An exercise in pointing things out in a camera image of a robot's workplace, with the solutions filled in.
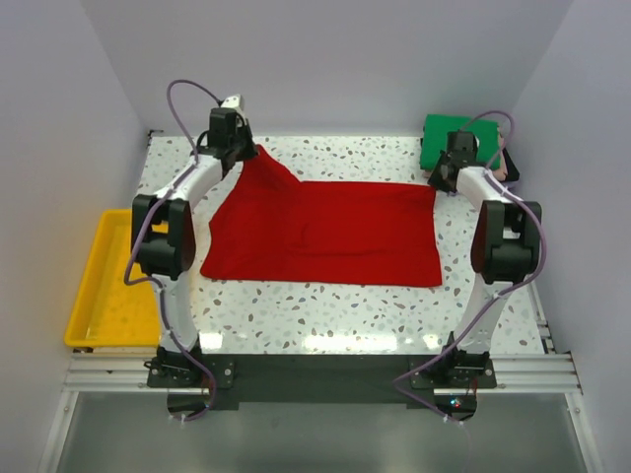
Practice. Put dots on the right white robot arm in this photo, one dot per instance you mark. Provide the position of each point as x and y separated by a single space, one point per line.
504 254

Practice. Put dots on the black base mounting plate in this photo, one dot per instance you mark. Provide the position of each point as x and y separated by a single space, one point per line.
225 382

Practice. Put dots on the folded pink t shirt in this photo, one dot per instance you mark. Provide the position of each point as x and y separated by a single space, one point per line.
502 172

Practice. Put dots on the folded green t shirt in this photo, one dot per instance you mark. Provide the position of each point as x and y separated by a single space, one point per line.
435 137

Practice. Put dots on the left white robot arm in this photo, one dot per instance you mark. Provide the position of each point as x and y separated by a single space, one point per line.
163 236

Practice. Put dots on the aluminium frame rail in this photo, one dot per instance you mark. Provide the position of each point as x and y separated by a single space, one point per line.
109 420

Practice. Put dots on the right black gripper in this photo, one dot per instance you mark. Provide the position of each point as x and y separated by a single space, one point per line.
434 179

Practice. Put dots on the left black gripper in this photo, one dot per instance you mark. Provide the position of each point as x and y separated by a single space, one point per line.
251 151

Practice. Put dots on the yellow plastic bin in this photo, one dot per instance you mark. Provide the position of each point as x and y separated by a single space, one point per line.
106 312

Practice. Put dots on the folded black t shirt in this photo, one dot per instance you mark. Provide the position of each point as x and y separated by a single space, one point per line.
514 174

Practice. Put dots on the red t shirt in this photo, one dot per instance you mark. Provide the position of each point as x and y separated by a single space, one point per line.
275 227

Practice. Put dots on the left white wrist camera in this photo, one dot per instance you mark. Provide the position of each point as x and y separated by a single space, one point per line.
235 102

